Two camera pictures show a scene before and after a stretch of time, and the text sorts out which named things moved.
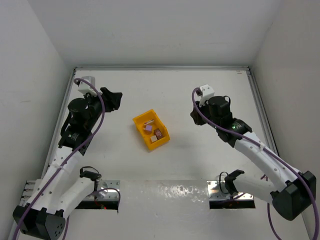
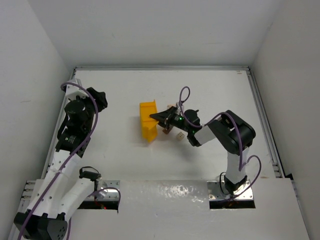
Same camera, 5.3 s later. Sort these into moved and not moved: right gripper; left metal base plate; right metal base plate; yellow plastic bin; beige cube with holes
Moved: beige cube with holes; yellow plastic bin; right gripper
Not moved: right metal base plate; left metal base plate
